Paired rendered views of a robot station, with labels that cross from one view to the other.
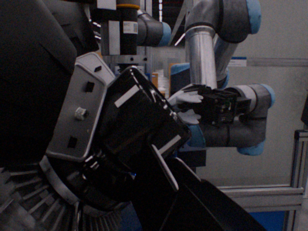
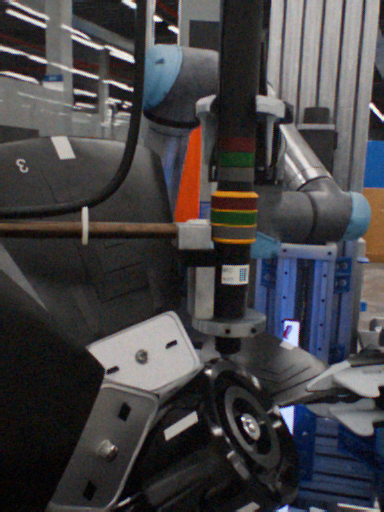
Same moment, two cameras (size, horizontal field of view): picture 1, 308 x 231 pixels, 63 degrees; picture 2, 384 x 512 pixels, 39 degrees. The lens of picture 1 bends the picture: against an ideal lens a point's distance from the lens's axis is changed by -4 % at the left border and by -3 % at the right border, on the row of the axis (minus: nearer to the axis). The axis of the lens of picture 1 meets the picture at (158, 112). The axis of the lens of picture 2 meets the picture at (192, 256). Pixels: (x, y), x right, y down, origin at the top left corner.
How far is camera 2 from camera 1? 19 cm
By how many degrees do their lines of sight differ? 23
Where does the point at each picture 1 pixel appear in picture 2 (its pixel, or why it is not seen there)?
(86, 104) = (119, 434)
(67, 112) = (86, 451)
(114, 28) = (205, 277)
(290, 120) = not seen: outside the picture
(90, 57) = (164, 322)
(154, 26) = (331, 207)
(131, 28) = (235, 276)
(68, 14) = (143, 243)
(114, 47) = (204, 308)
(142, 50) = not seen: hidden behind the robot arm
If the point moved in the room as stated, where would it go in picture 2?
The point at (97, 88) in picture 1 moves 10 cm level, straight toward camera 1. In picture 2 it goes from (141, 408) to (92, 487)
